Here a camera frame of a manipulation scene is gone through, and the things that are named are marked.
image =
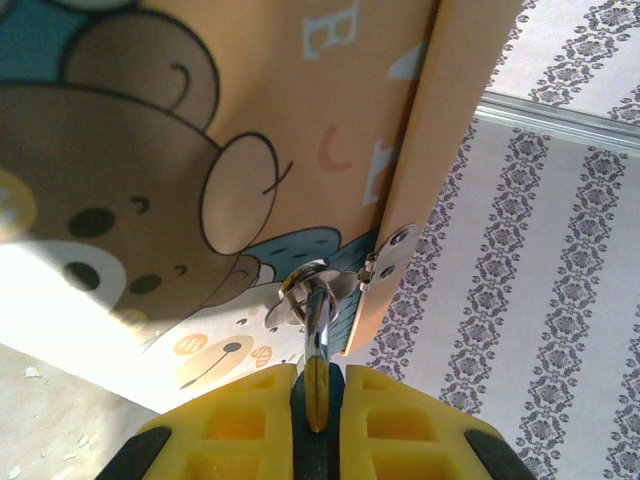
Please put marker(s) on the silver metal hasp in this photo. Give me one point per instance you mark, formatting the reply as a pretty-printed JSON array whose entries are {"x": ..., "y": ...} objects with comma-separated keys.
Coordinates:
[{"x": 397, "y": 255}]

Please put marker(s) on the bear print storage box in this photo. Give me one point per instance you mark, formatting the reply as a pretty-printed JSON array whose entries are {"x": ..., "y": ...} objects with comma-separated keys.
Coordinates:
[{"x": 150, "y": 150}]

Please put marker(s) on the aluminium frame post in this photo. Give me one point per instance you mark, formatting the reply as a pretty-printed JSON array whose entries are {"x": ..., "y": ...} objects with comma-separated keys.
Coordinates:
[{"x": 550, "y": 120}]

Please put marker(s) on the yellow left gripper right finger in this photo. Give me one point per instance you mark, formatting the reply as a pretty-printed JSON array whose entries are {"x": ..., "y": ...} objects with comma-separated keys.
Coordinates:
[{"x": 400, "y": 430}]

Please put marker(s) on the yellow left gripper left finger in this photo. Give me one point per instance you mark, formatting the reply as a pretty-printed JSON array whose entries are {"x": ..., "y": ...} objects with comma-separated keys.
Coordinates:
[{"x": 235, "y": 430}]

